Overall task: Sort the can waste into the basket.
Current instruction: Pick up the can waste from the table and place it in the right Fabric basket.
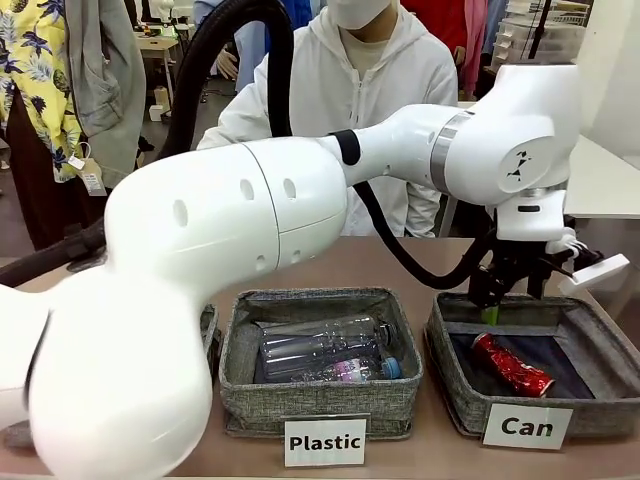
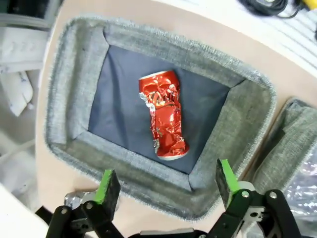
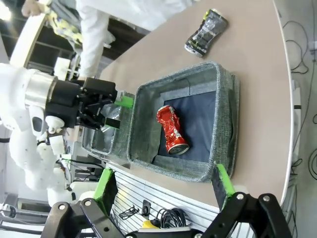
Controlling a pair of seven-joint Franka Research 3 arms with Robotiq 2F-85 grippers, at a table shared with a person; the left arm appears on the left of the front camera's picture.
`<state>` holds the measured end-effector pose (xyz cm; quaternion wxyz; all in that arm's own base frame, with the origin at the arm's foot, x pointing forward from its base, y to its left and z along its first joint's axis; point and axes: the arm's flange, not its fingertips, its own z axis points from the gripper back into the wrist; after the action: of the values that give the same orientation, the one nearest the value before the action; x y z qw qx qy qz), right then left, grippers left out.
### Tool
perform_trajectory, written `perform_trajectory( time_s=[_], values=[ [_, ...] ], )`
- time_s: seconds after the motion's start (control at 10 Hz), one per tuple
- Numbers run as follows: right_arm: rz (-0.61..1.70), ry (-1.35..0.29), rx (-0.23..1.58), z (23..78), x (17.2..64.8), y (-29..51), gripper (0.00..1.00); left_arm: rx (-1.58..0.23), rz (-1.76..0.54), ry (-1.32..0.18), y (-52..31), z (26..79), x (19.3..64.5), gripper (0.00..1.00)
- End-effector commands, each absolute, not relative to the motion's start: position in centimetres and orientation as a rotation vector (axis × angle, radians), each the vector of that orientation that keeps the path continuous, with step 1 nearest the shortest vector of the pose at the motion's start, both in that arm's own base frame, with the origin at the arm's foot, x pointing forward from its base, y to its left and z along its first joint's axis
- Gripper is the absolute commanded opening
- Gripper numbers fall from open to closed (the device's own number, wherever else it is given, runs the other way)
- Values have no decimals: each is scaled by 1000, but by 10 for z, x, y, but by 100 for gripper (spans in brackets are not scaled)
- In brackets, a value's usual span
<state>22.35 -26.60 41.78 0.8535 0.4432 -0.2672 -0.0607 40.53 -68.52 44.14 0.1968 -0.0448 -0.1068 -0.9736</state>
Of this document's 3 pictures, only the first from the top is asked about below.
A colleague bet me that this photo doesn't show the red hanging garment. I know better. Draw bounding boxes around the red hanging garment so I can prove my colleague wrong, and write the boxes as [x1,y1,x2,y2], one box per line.
[399,0,471,64]

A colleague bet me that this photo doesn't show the light blue hanging garment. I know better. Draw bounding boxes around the light blue hanging garment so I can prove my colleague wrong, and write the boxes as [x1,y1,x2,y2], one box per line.
[194,0,331,94]

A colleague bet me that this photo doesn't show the black corrugated hose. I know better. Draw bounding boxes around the black corrugated hose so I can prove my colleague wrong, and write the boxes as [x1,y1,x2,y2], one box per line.
[167,0,296,161]

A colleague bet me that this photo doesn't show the large clear plastic bottle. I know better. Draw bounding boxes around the large clear plastic bottle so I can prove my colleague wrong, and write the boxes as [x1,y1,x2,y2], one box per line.
[257,317,394,384]

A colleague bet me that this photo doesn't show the black stand pole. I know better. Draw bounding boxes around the black stand pole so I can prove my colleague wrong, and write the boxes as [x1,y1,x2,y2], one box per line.
[524,0,549,66]

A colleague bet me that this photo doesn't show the pink hanging garment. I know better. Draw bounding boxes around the pink hanging garment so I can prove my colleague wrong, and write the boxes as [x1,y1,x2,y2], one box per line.
[462,0,489,96]

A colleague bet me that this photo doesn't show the crushed red drink can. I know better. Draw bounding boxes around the crushed red drink can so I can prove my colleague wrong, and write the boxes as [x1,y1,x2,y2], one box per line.
[472,332,557,399]

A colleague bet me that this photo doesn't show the grey hanging hoodie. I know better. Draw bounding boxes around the grey hanging hoodie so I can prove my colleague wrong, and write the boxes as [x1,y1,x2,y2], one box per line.
[63,0,147,190]

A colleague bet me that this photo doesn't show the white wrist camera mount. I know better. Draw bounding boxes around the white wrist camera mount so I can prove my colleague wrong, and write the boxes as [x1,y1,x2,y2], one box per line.
[545,227,630,297]

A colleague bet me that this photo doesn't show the white Can sign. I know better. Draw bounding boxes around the white Can sign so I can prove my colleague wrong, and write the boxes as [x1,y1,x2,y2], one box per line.
[481,403,575,451]

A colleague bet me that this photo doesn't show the yellow floral shirt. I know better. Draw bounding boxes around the yellow floral shirt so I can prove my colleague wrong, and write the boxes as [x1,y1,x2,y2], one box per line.
[0,0,84,184]

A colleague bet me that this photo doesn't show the beige paper price tag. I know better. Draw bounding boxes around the beige paper price tag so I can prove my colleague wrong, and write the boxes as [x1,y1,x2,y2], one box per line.
[79,168,109,197]

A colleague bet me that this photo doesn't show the brown hanging garment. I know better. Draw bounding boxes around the brown hanging garment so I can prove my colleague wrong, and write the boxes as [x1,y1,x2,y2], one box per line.
[4,89,101,251]

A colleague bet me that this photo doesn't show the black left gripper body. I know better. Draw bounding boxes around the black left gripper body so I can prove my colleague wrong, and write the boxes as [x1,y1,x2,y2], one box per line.
[478,237,547,275]

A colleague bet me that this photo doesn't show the white storage drawers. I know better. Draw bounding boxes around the white storage drawers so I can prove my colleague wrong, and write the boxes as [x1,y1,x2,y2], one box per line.
[492,0,591,69]

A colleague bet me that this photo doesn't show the grey fabric can basket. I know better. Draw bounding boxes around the grey fabric can basket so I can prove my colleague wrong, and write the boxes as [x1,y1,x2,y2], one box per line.
[423,291,640,439]

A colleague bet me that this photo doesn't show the black sleeved cable bundle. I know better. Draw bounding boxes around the black sleeved cable bundle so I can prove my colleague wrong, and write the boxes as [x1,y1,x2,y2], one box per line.
[0,222,109,289]

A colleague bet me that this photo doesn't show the black cable strap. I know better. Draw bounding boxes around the black cable strap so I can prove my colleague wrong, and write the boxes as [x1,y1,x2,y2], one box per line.
[333,128,362,166]

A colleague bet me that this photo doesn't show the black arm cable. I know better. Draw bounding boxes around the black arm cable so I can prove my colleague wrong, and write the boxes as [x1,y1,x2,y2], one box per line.
[349,179,501,292]

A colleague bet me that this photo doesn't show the small white background table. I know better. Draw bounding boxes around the small white background table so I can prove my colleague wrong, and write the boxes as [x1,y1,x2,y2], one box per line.
[137,37,180,109]

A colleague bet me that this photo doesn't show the grey fabric plastic basket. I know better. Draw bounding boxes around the grey fabric plastic basket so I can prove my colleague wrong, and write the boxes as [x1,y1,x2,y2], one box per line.
[218,286,425,440]

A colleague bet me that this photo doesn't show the person in white hoodie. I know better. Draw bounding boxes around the person in white hoodie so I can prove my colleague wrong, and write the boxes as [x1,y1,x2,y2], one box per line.
[197,0,459,239]

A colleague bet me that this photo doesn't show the white face mask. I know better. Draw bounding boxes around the white face mask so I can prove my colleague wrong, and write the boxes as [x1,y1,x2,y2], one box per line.
[327,0,399,30]

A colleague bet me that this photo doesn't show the crushed pink label plastic bottle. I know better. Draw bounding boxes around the crushed pink label plastic bottle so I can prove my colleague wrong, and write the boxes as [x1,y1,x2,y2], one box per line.
[299,355,404,385]

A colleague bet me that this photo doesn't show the white Plastic sign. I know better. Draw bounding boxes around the white Plastic sign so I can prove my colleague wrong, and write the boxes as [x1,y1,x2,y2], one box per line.
[283,413,372,469]

